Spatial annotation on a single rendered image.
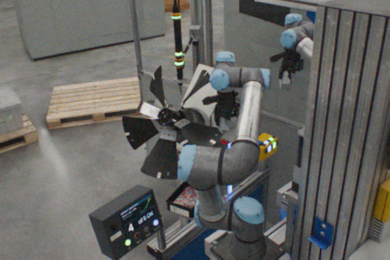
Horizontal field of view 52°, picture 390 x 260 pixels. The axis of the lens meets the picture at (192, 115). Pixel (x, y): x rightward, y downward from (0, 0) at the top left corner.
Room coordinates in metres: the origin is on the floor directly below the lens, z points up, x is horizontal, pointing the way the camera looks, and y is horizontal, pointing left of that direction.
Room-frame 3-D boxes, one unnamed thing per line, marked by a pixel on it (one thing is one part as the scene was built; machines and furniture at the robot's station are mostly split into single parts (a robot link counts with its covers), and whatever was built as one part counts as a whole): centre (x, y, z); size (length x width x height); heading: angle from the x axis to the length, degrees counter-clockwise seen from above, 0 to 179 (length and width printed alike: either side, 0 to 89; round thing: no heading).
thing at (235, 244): (1.21, -0.20, 1.09); 0.15 x 0.15 x 0.10
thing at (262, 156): (1.99, -0.40, 1.02); 0.16 x 0.10 x 0.11; 135
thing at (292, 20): (1.84, -0.49, 1.78); 0.09 x 0.08 x 0.11; 39
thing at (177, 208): (1.78, 0.04, 0.85); 0.22 x 0.17 x 0.07; 149
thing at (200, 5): (2.75, -0.06, 0.90); 0.08 x 0.06 x 1.80; 80
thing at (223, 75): (1.39, -0.13, 1.73); 0.11 x 0.11 x 0.08; 75
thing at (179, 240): (1.71, -0.12, 0.82); 0.90 x 0.04 x 0.08; 135
